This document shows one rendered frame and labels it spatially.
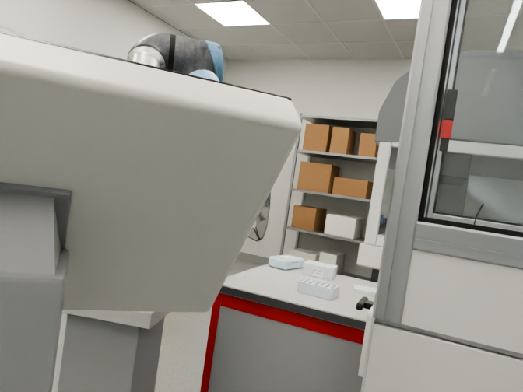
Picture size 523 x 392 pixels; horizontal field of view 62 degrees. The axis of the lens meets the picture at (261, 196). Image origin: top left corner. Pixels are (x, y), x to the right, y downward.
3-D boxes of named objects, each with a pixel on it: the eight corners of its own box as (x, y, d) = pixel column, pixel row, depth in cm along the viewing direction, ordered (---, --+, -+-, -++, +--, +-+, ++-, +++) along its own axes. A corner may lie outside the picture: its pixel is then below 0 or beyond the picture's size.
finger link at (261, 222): (250, 225, 62) (233, 177, 67) (261, 243, 67) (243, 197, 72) (271, 217, 62) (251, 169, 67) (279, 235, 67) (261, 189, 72)
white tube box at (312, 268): (301, 274, 179) (303, 262, 179) (307, 271, 187) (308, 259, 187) (331, 281, 175) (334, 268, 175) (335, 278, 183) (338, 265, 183)
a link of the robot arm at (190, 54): (152, 228, 129) (170, 38, 122) (202, 232, 132) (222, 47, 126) (151, 237, 117) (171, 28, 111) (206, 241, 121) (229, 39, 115)
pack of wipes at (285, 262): (285, 271, 182) (286, 260, 182) (267, 265, 188) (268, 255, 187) (303, 268, 194) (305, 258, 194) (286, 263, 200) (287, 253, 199)
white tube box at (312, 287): (296, 292, 148) (298, 281, 148) (304, 288, 156) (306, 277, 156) (331, 300, 143) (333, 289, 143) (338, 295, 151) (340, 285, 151)
